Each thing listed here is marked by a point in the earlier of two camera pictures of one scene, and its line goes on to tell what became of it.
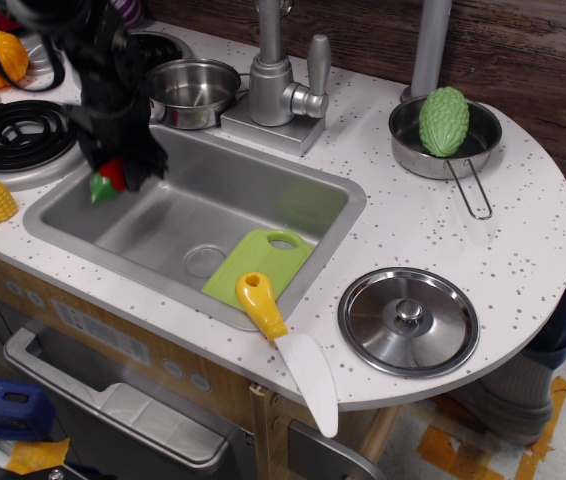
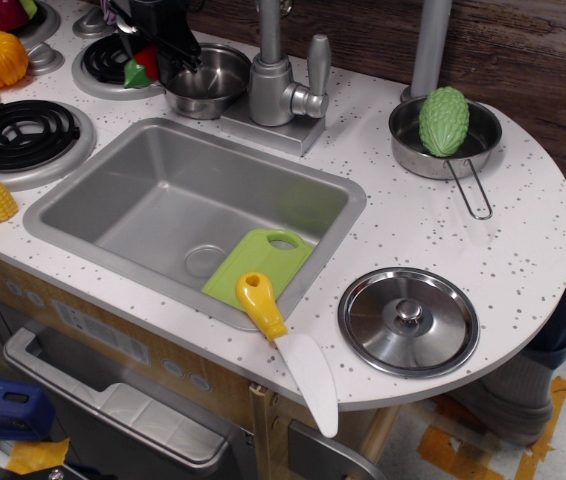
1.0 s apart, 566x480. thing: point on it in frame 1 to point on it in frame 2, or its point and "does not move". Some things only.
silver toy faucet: x=279 y=113 does not move
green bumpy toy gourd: x=444 y=121 does not move
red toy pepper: x=109 y=180 to x=143 y=69
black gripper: x=122 y=130 to x=165 y=23
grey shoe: x=513 y=405 does not move
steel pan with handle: x=411 y=155 does not move
